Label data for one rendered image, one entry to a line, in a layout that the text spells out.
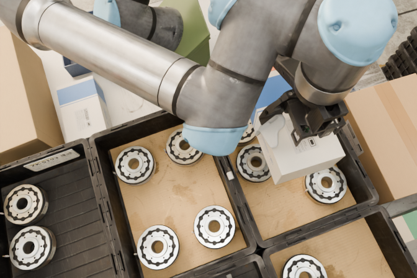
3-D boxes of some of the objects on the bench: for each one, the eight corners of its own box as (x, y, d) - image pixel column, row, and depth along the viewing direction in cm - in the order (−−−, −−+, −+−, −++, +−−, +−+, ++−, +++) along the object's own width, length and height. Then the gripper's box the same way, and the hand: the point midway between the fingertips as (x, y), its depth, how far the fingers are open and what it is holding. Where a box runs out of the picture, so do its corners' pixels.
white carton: (67, 99, 117) (55, 87, 108) (102, 87, 118) (92, 75, 109) (79, 152, 110) (67, 144, 101) (115, 140, 111) (107, 131, 102)
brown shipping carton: (326, 116, 110) (342, 94, 95) (390, 97, 112) (416, 72, 97) (369, 208, 99) (394, 200, 85) (439, 185, 101) (476, 173, 86)
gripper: (267, 136, 45) (255, 169, 64) (404, 94, 46) (352, 139, 65) (246, 80, 48) (240, 128, 67) (375, 42, 49) (333, 99, 68)
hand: (290, 120), depth 67 cm, fingers closed on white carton, 13 cm apart
